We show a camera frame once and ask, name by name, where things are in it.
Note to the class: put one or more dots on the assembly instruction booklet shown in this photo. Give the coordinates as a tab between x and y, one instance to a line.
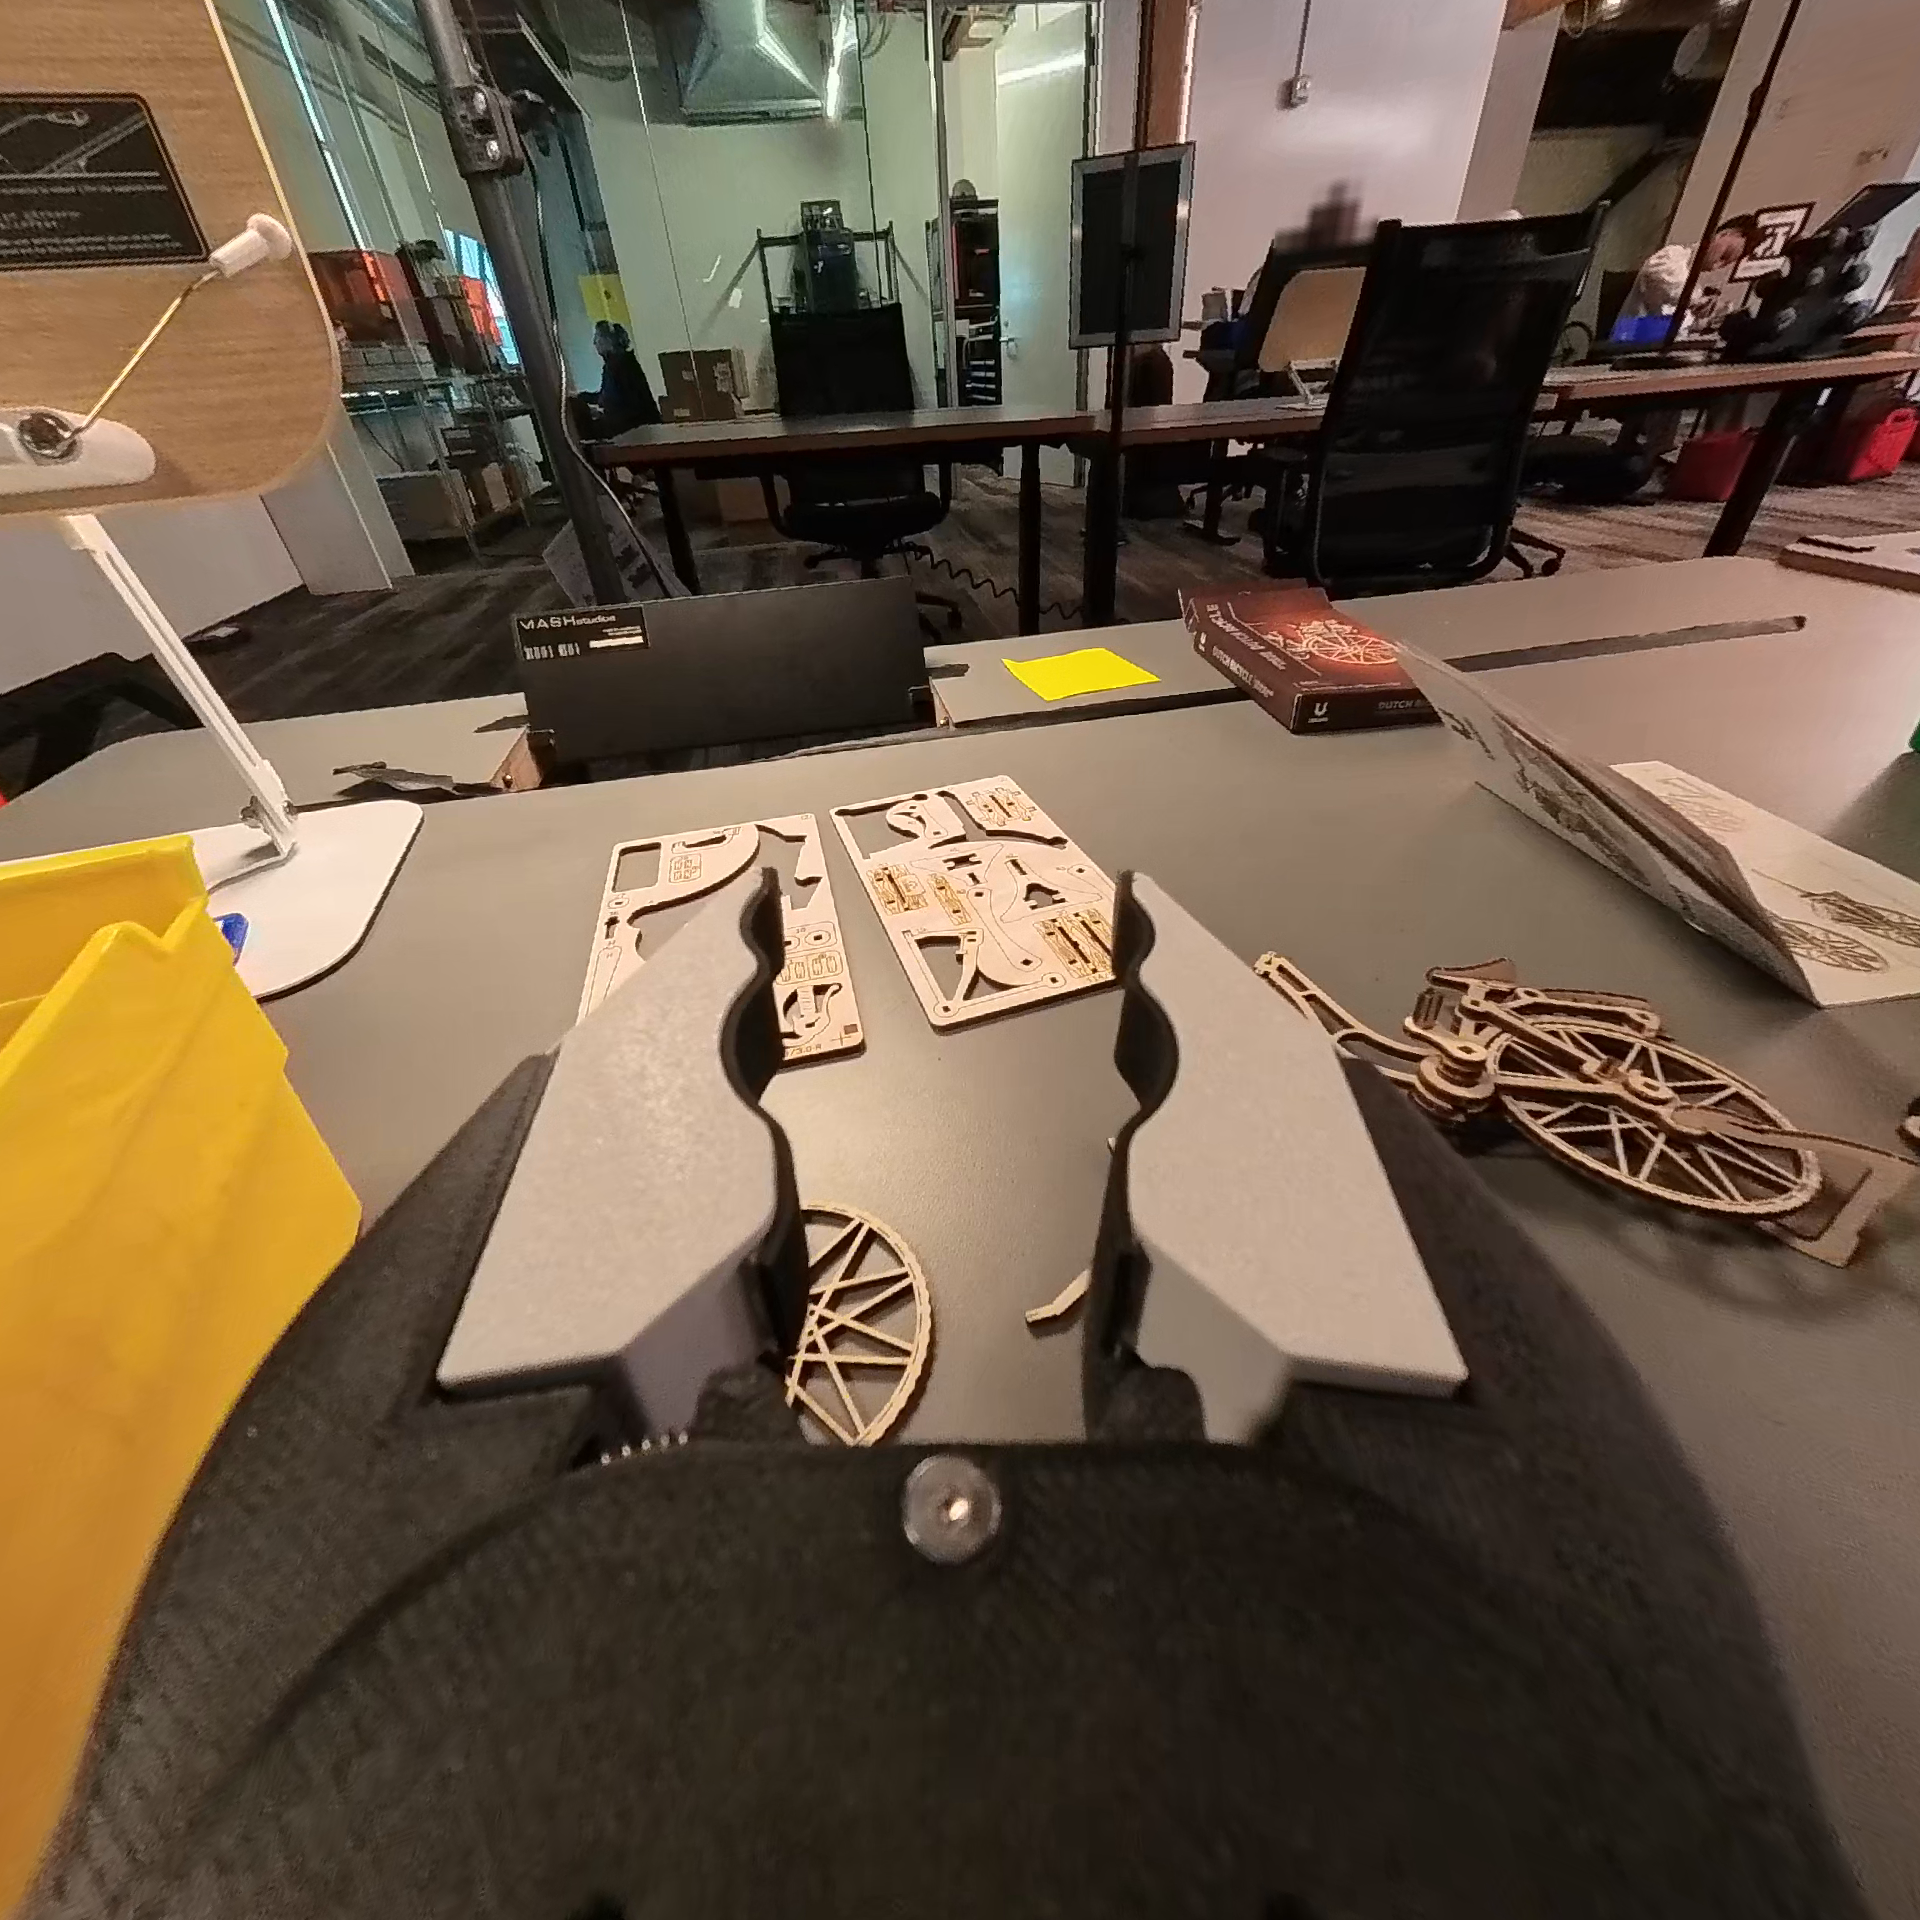
1725	839

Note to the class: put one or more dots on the yellow storage bin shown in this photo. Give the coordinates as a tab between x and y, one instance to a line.
149	1201

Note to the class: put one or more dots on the wooden parts sheet curved cutout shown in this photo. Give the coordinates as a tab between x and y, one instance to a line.
632	898

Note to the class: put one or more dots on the metal light stand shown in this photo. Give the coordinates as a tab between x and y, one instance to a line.
511	303

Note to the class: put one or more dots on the wooden bicycle model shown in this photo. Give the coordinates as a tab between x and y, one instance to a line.
1456	1067

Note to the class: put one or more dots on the wooden book stand white base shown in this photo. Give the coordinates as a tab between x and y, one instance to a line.
149	303

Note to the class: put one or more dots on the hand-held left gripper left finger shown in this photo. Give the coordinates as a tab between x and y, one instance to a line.
632	1184

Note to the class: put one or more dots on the red storage bin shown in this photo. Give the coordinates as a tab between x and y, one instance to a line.
1873	445
1708	466

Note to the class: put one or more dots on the yellow sticky note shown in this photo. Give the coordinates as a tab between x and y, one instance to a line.
1079	674

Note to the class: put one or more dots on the wooden spoked wheel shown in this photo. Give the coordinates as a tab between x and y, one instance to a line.
919	1319

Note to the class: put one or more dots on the wooden curved fender part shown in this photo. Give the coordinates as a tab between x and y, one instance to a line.
1058	1302

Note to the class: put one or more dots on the wooden parts sheet with slots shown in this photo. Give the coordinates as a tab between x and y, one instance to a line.
900	839

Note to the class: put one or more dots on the pale wooden chair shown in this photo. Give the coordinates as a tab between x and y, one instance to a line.
1304	324

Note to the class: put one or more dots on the shelf with orange machines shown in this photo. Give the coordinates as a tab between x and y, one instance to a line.
391	286

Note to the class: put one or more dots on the flat wooden board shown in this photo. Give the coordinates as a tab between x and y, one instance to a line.
1860	557

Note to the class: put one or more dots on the grey panel on pole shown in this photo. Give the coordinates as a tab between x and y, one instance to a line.
1133	242

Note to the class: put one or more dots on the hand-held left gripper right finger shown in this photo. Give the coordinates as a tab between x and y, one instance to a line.
1277	1201

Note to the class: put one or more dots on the black mesh office chair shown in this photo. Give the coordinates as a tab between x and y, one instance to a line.
1441	374

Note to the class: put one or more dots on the long brown table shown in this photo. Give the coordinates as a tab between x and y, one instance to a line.
1725	374
841	427

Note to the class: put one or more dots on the dark red product box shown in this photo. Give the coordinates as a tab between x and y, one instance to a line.
1304	660

